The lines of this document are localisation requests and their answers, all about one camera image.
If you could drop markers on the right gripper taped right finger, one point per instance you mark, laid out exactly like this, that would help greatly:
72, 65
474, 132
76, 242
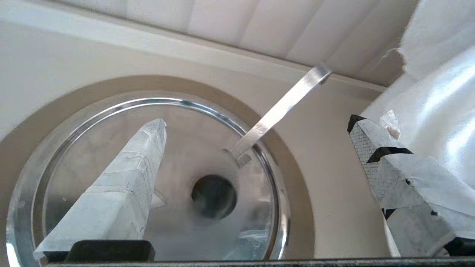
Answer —
415, 193

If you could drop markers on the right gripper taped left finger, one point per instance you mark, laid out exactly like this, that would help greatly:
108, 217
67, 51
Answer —
115, 196

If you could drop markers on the steel lid with black knob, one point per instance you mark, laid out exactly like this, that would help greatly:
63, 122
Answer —
193, 148

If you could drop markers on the white cloth cover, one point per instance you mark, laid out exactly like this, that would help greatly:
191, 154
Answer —
441, 96

